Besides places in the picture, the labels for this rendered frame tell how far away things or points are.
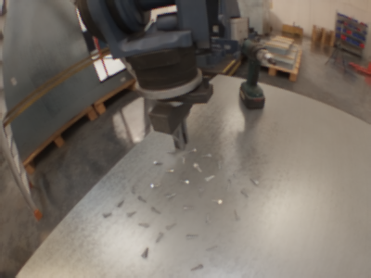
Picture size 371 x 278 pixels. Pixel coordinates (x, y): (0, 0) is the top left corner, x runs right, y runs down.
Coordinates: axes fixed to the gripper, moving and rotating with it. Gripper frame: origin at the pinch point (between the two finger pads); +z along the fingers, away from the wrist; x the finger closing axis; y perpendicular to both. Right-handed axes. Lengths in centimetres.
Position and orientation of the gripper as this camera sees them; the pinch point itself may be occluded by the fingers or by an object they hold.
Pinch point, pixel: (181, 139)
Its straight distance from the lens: 44.4
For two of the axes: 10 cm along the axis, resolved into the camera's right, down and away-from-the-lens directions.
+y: -8.9, -2.2, 3.9
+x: -4.3, 6.8, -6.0
